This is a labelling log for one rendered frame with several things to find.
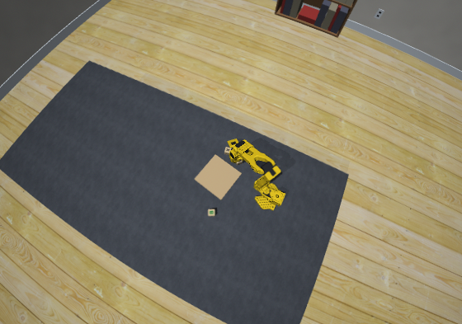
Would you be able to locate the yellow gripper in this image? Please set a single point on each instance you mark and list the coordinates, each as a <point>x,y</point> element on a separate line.
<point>232,144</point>

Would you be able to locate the tan flat mat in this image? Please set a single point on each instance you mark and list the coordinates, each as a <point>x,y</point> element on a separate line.
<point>218,176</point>

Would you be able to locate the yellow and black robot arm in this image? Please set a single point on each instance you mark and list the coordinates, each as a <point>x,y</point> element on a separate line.
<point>267,169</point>

